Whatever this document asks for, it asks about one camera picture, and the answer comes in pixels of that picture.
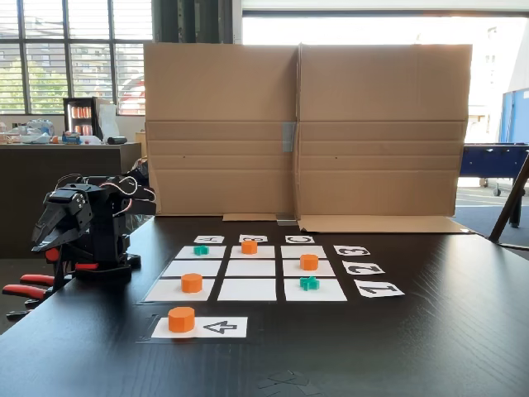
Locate plastic bottle pack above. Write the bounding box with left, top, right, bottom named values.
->
left=26, top=118, right=55, bottom=137

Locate brown cardboard screen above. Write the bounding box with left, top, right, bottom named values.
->
left=295, top=41, right=477, bottom=235
left=142, top=41, right=300, bottom=222

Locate white paper grid square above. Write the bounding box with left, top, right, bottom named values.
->
left=282, top=259, right=336, bottom=277
left=217, top=278, right=278, bottom=302
left=161, top=260, right=223, bottom=278
left=174, top=245, right=227, bottom=261
left=280, top=245, right=328, bottom=260
left=284, top=278, right=349, bottom=303
left=144, top=278, right=216, bottom=303
left=225, top=259, right=277, bottom=277
left=230, top=245, right=276, bottom=260

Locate paper sheet number 2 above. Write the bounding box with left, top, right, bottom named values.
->
left=341, top=260, right=386, bottom=276

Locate blue foosball table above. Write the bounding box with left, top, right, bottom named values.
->
left=459, top=142, right=529, bottom=198

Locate black mini fridge with cans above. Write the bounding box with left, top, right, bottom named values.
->
left=62, top=96, right=109, bottom=141

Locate red-handled black clamp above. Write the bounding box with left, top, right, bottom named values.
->
left=2, top=262, right=102, bottom=322

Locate paper sheet number 3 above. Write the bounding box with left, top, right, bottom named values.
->
left=332, top=244, right=371, bottom=257

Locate white paper arrow sheet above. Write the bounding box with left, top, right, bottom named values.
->
left=150, top=316, right=249, bottom=339

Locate paper sheet number 1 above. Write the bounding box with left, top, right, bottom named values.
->
left=353, top=279, right=406, bottom=299

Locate blue upright panel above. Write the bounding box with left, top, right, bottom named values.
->
left=498, top=87, right=529, bottom=145

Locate brown-legged camera tripod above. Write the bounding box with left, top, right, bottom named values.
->
left=488, top=151, right=529, bottom=244

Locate dark brown counter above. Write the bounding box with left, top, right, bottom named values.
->
left=0, top=142, right=142, bottom=260

